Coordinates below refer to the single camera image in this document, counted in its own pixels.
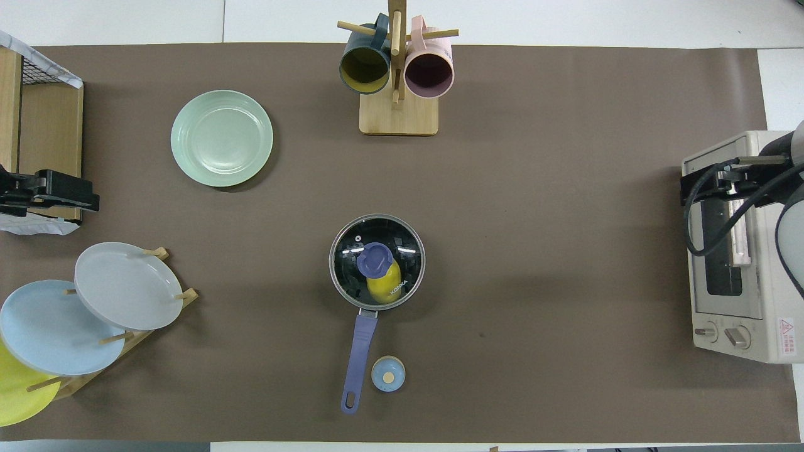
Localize dark blue mug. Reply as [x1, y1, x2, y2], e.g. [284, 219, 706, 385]
[339, 14, 392, 95]

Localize wooden plate rack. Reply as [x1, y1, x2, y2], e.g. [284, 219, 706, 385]
[26, 247, 199, 401]

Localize brown table mat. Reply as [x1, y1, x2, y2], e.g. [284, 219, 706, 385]
[0, 43, 801, 442]

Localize black wire basket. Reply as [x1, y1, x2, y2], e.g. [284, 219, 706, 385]
[21, 53, 71, 87]

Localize beige toaster oven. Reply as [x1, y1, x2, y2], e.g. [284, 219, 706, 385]
[682, 130, 804, 365]

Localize pale green plate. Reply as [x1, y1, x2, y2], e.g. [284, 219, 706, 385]
[171, 90, 274, 188]

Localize yellow potato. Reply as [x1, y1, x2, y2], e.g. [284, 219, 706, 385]
[366, 261, 403, 305]

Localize wooden shelf boards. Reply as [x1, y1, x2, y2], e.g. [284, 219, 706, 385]
[0, 47, 84, 222]

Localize pink mug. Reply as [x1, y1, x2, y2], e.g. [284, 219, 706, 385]
[404, 16, 455, 99]

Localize yellow plate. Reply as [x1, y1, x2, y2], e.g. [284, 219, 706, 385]
[0, 339, 62, 428]

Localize black pot with purple handle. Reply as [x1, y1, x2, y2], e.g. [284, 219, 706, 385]
[329, 214, 426, 415]

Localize white plastic sheet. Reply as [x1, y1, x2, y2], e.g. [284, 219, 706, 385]
[0, 212, 81, 237]

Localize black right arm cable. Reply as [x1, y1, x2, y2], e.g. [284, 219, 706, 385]
[685, 160, 804, 257]

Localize light blue plate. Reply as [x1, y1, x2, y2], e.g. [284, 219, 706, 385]
[0, 279, 126, 377]

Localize grey plate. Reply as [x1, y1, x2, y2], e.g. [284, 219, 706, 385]
[74, 242, 184, 331]

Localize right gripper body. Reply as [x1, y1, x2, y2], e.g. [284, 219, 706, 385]
[757, 135, 801, 208]

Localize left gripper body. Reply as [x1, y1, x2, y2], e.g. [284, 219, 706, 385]
[0, 166, 38, 217]

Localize glass lid with purple knob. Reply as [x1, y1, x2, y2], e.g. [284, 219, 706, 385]
[329, 214, 426, 311]

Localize wooden mug tree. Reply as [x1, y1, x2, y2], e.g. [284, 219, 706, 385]
[337, 0, 459, 136]

